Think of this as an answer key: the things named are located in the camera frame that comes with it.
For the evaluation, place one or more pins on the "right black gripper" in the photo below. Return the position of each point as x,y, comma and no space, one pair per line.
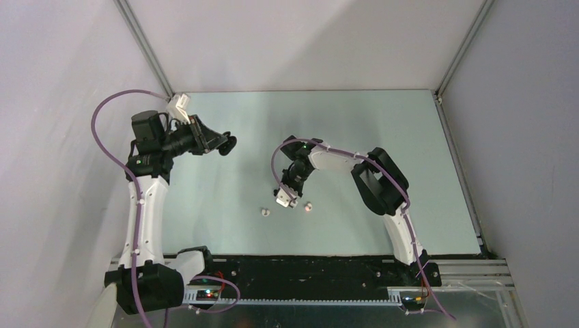
285,182

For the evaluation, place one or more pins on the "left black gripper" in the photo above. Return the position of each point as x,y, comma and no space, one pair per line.
204,139

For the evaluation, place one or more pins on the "black earbud charging case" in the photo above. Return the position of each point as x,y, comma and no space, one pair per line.
225,148

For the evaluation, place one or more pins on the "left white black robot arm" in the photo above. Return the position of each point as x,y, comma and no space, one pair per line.
149,203

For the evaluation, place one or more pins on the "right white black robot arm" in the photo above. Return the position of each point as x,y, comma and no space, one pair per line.
381,185

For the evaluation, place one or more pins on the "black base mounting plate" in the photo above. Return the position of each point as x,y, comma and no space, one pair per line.
310,279

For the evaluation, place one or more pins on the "left controller board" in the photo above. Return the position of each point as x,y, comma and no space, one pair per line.
207,295

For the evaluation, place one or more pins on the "controller board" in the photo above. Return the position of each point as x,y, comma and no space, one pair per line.
414,305
207,295

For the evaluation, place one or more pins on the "right controller board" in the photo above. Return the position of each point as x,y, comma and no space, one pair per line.
414,305

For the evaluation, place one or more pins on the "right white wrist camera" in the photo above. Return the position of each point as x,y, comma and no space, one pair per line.
285,199

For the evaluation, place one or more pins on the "aluminium frame rail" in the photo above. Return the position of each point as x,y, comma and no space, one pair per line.
457,274

